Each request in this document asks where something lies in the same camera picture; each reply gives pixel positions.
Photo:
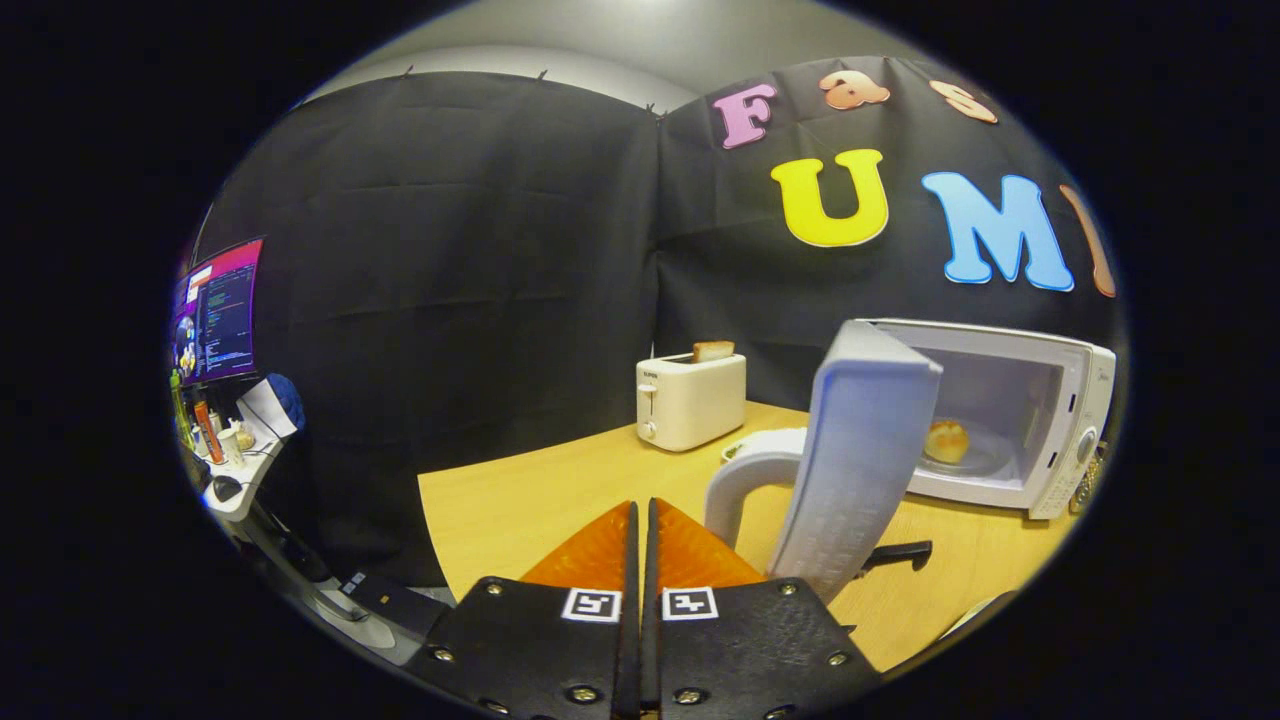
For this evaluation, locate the white paper sheet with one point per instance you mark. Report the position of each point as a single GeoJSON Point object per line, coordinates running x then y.
{"type": "Point", "coordinates": [265, 410]}

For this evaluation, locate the white microwave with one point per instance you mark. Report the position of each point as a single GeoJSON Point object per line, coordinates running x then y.
{"type": "Point", "coordinates": [860, 450]}

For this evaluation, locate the blue cloth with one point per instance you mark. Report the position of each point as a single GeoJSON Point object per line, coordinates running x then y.
{"type": "Point", "coordinates": [290, 398]}

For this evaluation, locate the white dish with beans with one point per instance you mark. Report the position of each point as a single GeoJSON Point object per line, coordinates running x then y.
{"type": "Point", "coordinates": [735, 451]}

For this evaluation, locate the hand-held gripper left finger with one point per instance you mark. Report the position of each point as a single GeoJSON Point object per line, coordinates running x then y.
{"type": "Point", "coordinates": [540, 650]}

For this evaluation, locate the black computer mouse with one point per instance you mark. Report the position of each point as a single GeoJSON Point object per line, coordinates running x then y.
{"type": "Point", "coordinates": [228, 489]}

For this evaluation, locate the dark flat device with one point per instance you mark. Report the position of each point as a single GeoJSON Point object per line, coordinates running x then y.
{"type": "Point", "coordinates": [395, 602]}

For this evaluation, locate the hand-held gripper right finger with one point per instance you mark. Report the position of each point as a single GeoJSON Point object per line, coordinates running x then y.
{"type": "Point", "coordinates": [750, 650]}

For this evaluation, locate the computer monitor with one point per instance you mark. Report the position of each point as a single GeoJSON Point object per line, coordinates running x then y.
{"type": "Point", "coordinates": [225, 310]}

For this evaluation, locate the toast slice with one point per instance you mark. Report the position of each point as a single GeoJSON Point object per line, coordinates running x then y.
{"type": "Point", "coordinates": [713, 351]}

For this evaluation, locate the golden bread bun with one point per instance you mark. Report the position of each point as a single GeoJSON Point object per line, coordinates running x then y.
{"type": "Point", "coordinates": [946, 441]}

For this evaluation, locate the black backdrop cloth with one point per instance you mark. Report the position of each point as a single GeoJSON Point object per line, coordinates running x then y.
{"type": "Point", "coordinates": [450, 250]}

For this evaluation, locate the white side desk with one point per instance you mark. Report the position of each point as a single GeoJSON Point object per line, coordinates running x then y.
{"type": "Point", "coordinates": [255, 470]}

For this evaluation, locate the orange bottle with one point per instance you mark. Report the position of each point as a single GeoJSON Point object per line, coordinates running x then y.
{"type": "Point", "coordinates": [208, 432]}

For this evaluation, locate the white toaster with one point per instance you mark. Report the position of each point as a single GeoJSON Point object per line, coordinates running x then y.
{"type": "Point", "coordinates": [695, 405]}

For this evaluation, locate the white cup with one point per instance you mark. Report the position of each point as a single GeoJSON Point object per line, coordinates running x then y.
{"type": "Point", "coordinates": [231, 447]}

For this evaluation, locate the glass microwave turntable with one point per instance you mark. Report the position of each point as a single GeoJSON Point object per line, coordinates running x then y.
{"type": "Point", "coordinates": [990, 455]}

